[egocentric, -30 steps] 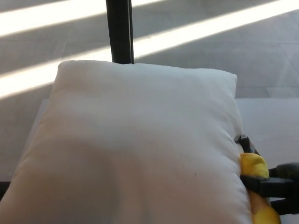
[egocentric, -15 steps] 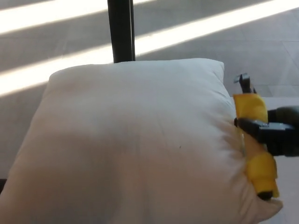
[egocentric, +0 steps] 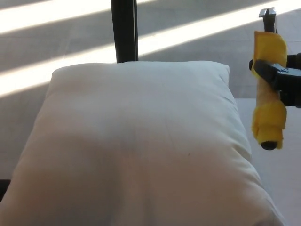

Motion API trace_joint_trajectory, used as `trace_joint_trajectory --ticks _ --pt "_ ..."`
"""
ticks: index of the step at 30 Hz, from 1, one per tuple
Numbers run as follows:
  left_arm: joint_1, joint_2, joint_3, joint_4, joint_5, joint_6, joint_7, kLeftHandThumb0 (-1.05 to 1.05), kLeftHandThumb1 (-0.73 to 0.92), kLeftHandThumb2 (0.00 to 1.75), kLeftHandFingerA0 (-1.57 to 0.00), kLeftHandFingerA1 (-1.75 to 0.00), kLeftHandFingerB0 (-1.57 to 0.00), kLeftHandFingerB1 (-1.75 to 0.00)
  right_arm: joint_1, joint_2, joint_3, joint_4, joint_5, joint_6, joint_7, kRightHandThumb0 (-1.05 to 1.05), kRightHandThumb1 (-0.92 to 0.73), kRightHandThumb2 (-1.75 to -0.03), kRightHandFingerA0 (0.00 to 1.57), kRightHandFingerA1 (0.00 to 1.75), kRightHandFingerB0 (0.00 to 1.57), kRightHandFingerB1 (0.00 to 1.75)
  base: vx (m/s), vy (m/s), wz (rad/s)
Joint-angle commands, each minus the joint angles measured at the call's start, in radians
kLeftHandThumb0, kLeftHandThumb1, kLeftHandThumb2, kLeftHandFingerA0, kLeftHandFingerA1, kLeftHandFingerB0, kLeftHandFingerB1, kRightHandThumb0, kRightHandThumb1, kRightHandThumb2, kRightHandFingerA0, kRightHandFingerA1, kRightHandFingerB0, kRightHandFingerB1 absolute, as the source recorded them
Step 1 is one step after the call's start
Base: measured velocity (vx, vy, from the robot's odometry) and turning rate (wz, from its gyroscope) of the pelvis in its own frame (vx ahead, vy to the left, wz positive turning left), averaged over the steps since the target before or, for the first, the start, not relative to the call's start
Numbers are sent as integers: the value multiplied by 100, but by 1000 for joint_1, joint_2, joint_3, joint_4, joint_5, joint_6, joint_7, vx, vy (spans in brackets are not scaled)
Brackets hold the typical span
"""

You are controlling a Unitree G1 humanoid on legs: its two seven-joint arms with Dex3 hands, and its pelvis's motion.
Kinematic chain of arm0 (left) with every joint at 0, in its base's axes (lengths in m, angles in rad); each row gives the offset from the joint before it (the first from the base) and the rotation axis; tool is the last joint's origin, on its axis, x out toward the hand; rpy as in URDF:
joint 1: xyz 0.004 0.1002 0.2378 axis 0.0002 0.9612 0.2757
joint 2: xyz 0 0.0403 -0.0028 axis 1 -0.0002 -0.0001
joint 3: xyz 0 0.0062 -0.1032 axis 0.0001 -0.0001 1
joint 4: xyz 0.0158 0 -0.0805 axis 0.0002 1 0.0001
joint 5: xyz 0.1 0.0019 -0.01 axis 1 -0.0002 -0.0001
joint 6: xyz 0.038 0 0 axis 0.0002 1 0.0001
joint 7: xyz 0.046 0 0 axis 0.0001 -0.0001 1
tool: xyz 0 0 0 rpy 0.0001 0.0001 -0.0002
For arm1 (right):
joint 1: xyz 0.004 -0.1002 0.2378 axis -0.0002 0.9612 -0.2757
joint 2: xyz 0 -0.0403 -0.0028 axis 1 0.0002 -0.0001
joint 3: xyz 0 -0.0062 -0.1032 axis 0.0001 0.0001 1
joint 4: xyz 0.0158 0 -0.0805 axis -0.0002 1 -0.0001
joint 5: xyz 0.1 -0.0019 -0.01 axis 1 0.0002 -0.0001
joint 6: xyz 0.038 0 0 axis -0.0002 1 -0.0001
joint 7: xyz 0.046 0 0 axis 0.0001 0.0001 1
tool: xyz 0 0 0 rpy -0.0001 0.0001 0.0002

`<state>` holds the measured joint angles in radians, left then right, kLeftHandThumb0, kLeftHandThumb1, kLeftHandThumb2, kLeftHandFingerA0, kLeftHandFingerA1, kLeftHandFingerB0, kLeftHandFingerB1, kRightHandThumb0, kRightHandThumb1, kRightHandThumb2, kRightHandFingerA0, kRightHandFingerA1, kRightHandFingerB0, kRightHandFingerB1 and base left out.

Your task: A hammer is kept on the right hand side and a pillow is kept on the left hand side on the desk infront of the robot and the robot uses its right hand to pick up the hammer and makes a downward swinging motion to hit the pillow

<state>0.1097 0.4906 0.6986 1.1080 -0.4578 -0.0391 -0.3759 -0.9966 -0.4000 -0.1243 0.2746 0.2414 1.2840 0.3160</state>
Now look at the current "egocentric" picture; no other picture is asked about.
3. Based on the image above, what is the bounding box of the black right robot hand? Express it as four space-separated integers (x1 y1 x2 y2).
248 52 301 107

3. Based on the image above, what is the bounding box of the claw hammer blue neck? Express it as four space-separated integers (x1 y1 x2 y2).
258 7 280 151

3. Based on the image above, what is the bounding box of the white pillow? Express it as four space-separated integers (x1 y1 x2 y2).
0 60 286 226

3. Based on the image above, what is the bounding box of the black vertical post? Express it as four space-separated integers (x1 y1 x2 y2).
110 0 139 64

